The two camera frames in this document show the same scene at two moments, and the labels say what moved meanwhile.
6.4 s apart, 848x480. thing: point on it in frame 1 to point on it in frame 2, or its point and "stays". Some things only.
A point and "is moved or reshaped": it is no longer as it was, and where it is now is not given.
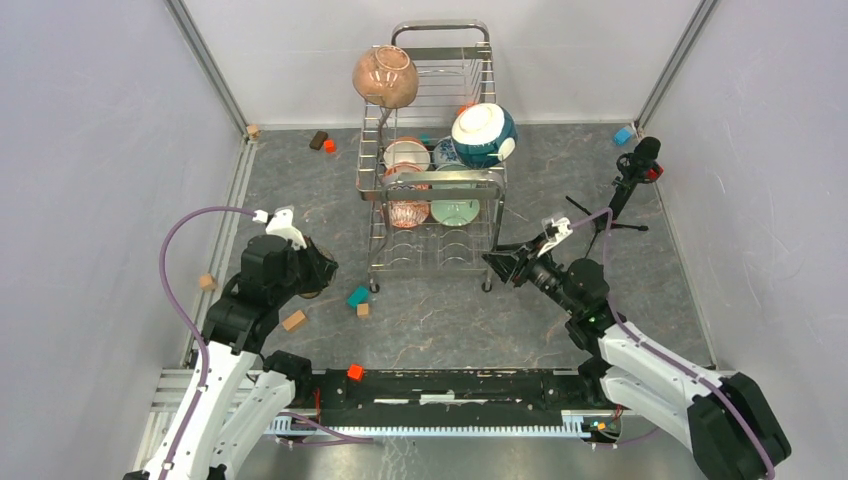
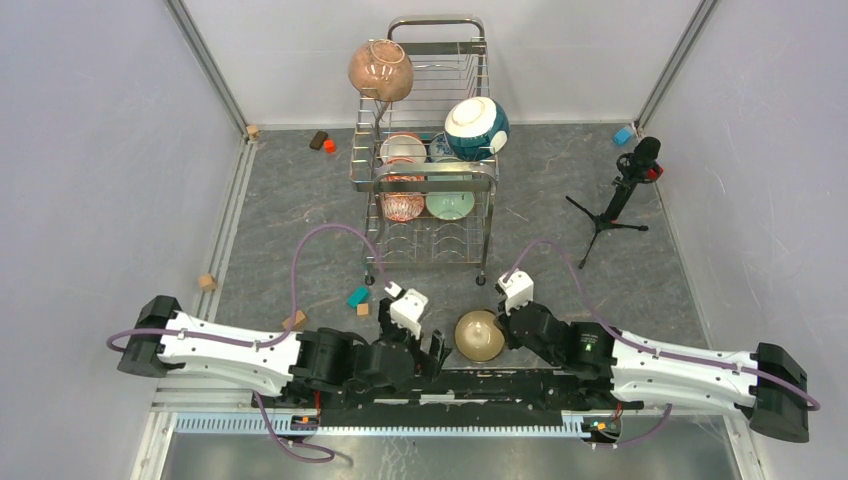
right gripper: (531, 258) to (511, 342)
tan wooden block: (293, 320) stays
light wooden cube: (207, 281) stays
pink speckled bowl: (386, 76) is moved or reshaped
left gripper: (302, 254) to (438, 350)
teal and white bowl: (484, 136) is moved or reshaped
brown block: (318, 139) stays
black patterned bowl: (322, 269) to (477, 337)
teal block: (358, 296) stays
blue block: (622, 136) stays
